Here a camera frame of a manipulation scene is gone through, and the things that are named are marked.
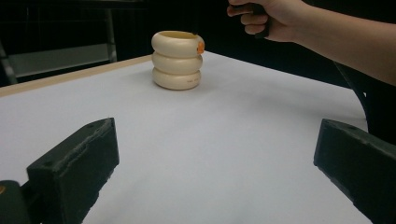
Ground cream ribbed brush holder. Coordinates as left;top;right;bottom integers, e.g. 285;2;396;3
150;30;205;91

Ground white table cover sheet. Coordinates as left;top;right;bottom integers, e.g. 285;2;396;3
0;50;375;224

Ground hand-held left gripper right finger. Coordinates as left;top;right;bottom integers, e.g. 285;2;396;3
313;118;396;224

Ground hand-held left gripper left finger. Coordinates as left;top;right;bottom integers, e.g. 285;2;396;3
26;117;120;224

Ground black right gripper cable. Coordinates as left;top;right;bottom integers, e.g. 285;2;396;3
334;61;370;133

